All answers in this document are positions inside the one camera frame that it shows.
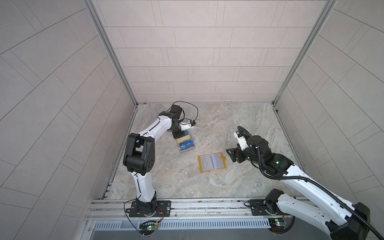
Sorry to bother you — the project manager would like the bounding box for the yellow leather card holder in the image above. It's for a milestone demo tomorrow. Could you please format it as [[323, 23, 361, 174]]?
[[198, 153, 227, 173]]

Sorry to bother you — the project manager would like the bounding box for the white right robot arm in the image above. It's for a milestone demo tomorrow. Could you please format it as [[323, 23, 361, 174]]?
[[226, 131, 371, 240]]

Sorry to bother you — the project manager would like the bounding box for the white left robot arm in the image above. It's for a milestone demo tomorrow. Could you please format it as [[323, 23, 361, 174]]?
[[123, 105, 185, 215]]

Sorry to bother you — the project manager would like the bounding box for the beige card in stand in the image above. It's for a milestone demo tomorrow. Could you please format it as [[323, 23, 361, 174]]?
[[177, 135, 191, 143]]

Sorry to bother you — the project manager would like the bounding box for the blue card in stand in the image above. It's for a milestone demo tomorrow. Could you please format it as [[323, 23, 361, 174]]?
[[179, 139, 195, 151]]

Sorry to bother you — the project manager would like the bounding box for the right green circuit board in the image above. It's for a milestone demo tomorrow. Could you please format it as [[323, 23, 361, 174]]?
[[268, 218, 286, 232]]

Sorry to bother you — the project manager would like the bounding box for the green circuit board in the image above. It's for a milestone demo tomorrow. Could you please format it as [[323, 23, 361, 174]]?
[[140, 221, 160, 232], [268, 218, 286, 232]]

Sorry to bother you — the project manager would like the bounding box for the perforated vent strip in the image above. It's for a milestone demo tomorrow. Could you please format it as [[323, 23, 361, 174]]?
[[94, 218, 271, 231]]

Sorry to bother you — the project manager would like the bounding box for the left green circuit board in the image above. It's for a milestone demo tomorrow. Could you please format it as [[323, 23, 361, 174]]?
[[140, 221, 160, 232]]

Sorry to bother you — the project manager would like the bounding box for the thin black left cable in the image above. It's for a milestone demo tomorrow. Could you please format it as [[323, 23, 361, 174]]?
[[170, 100, 199, 122]]

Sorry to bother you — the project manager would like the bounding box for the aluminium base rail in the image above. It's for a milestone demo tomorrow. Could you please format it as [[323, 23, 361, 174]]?
[[85, 196, 335, 221]]

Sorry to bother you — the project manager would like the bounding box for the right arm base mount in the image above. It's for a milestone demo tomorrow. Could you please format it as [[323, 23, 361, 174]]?
[[244, 199, 286, 216]]

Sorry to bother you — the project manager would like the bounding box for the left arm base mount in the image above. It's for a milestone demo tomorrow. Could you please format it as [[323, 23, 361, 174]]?
[[125, 200, 172, 218]]

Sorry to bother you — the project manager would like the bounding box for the left corner metal post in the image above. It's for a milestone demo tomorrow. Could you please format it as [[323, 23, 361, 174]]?
[[83, 0, 138, 107]]

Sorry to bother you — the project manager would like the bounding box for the corner metal post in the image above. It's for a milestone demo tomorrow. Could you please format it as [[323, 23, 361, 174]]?
[[273, 0, 337, 107], [83, 0, 138, 107]]

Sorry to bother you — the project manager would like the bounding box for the black corrugated cable conduit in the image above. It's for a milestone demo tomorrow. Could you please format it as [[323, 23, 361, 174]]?
[[236, 125, 384, 240]]

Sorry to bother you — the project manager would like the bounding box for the right corner metal post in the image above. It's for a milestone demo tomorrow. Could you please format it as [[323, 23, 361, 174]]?
[[273, 0, 337, 107]]

